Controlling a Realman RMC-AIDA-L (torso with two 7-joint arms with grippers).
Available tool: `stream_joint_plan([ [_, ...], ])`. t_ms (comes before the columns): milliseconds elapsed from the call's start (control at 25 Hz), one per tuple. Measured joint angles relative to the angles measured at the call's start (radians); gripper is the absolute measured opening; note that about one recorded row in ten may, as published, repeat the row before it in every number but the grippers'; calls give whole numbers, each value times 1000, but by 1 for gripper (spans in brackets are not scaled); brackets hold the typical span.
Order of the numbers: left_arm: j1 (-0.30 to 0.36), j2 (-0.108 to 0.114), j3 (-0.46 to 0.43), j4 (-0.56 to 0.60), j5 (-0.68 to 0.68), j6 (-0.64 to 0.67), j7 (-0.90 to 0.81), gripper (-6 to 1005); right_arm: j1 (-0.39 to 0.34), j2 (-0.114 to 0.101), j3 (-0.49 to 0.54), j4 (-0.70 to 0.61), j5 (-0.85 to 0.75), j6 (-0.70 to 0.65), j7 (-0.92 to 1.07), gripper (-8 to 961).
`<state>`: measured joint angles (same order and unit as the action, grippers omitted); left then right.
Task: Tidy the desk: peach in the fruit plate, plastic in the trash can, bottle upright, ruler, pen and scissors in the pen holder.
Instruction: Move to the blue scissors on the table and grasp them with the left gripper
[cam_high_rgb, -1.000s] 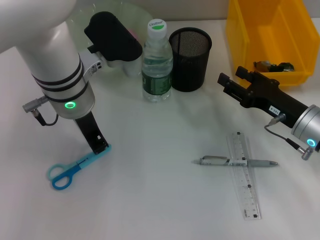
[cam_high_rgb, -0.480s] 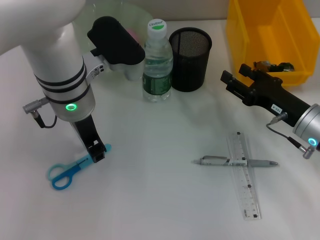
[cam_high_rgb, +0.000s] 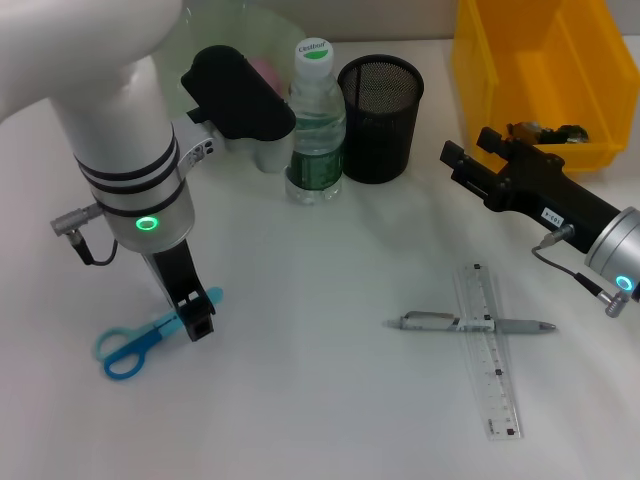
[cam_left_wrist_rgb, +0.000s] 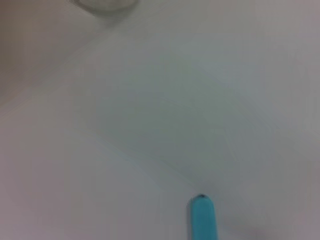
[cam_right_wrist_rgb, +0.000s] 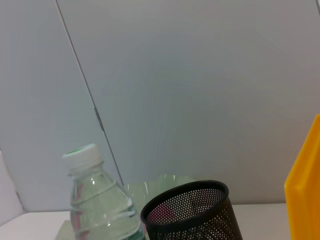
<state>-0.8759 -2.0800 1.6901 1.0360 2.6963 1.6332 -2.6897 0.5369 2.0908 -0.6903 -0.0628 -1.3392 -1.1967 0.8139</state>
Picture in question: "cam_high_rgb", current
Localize yellow plastic bin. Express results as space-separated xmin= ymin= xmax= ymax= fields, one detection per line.
xmin=452 ymin=0 xmax=639 ymax=174

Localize clear green-label water bottle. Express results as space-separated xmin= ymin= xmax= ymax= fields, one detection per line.
xmin=283 ymin=37 xmax=348 ymax=206

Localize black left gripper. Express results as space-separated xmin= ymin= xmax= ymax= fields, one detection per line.
xmin=142 ymin=239 xmax=217 ymax=343

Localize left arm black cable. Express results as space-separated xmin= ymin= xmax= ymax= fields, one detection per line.
xmin=49 ymin=202 xmax=121 ymax=267

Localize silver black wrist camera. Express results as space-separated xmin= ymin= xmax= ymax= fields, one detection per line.
xmin=179 ymin=44 xmax=297 ymax=174

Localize pink toy peach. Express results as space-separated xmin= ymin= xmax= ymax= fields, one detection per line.
xmin=249 ymin=55 xmax=282 ymax=90

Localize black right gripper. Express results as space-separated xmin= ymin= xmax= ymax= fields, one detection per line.
xmin=439 ymin=126 xmax=629 ymax=254

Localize green plastic wrapper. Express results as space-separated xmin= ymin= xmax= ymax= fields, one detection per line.
xmin=505 ymin=120 xmax=590 ymax=147

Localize grey ballpoint pen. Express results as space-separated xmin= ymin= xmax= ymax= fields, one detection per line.
xmin=384 ymin=310 xmax=558 ymax=335

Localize black mesh pen holder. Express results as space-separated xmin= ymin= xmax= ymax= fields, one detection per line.
xmin=337 ymin=54 xmax=426 ymax=185

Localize blue plastic scissors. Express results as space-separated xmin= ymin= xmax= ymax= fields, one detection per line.
xmin=95 ymin=286 xmax=225 ymax=382

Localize translucent green fruit bowl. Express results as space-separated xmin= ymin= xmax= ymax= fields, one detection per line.
xmin=162 ymin=2 xmax=309 ymax=121

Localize clear plastic ruler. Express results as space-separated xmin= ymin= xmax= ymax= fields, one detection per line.
xmin=453 ymin=262 xmax=528 ymax=442

